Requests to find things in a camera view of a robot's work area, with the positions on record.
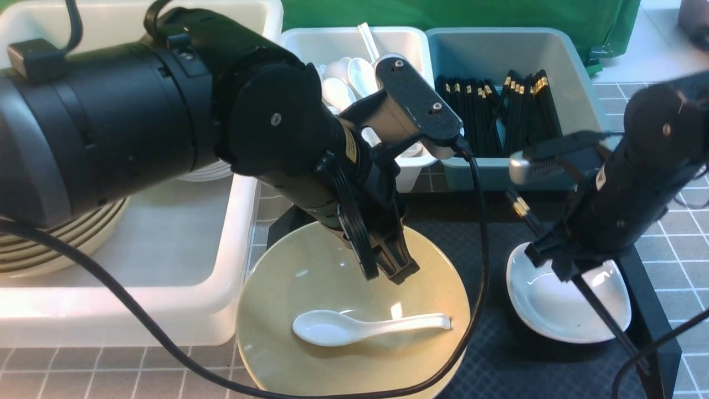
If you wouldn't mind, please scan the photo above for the green cloth backdrop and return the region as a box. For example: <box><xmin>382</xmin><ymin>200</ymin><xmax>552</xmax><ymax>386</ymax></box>
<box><xmin>282</xmin><ymin>1</ymin><xmax>640</xmax><ymax>75</ymax></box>

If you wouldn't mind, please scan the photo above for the stack of yellow-green bowls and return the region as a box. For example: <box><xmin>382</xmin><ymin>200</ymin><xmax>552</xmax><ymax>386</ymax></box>
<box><xmin>0</xmin><ymin>197</ymin><xmax>129</xmax><ymax>278</ymax></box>

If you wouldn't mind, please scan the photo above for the pile of white spoons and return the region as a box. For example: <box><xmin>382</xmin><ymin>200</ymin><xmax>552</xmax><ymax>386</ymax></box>
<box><xmin>317</xmin><ymin>22</ymin><xmax>424</xmax><ymax>158</ymax></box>

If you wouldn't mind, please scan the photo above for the large white plastic tub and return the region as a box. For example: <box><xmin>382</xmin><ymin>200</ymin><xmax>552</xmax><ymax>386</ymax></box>
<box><xmin>2</xmin><ymin>1</ymin><xmax>258</xmax><ymax>345</ymax></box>

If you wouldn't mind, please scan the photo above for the white soup spoon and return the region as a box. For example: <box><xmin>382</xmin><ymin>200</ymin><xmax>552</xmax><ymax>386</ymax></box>
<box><xmin>292</xmin><ymin>310</ymin><xmax>451</xmax><ymax>347</ymax></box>

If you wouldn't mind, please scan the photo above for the pile of black chopsticks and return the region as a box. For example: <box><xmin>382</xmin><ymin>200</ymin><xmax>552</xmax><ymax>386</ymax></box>
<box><xmin>435</xmin><ymin>70</ymin><xmax>563</xmax><ymax>158</ymax></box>

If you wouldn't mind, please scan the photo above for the yellow-green noodle bowl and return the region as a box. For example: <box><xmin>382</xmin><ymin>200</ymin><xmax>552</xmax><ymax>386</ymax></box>
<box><xmin>236</xmin><ymin>222</ymin><xmax>470</xmax><ymax>396</ymax></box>

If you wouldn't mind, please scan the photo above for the white spoon bin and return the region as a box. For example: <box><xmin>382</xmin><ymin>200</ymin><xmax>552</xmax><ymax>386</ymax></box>
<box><xmin>278</xmin><ymin>26</ymin><xmax>436</xmax><ymax>193</ymax></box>

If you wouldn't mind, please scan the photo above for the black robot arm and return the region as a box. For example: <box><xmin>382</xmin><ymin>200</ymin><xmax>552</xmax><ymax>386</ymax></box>
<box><xmin>374</xmin><ymin>65</ymin><xmax>707</xmax><ymax>282</ymax></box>
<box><xmin>2</xmin><ymin>1</ymin><xmax>419</xmax><ymax>284</ymax></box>

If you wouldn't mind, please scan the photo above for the black serving tray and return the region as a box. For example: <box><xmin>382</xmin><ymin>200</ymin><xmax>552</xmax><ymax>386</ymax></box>
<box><xmin>268</xmin><ymin>191</ymin><xmax>683</xmax><ymax>398</ymax></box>

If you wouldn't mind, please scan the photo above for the blue-grey chopstick bin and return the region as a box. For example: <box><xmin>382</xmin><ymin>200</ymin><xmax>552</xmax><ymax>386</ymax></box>
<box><xmin>425</xmin><ymin>28</ymin><xmax>618</xmax><ymax>192</ymax></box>

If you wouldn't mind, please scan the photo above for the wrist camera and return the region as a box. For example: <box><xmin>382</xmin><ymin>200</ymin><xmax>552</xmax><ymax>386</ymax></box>
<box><xmin>339</xmin><ymin>57</ymin><xmax>472</xmax><ymax>161</ymax></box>
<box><xmin>508</xmin><ymin>130</ymin><xmax>622</xmax><ymax>185</ymax></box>

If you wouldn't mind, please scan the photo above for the white square sauce dish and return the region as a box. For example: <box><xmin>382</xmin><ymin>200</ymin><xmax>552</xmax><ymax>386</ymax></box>
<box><xmin>506</xmin><ymin>242</ymin><xmax>631</xmax><ymax>344</ymax></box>

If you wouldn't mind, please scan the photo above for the black chopstick pair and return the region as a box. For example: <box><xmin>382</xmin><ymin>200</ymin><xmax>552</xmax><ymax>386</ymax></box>
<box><xmin>506</xmin><ymin>190</ymin><xmax>656</xmax><ymax>398</ymax></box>

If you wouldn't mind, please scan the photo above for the stack of white dishes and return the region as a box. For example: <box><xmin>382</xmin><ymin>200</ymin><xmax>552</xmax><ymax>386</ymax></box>
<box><xmin>178</xmin><ymin>161</ymin><xmax>233</xmax><ymax>182</ymax></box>

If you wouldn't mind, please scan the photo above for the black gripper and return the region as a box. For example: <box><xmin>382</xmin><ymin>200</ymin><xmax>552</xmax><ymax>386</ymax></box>
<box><xmin>551</xmin><ymin>137</ymin><xmax>693</xmax><ymax>271</ymax></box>
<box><xmin>251</xmin><ymin>111</ymin><xmax>420</xmax><ymax>285</ymax></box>

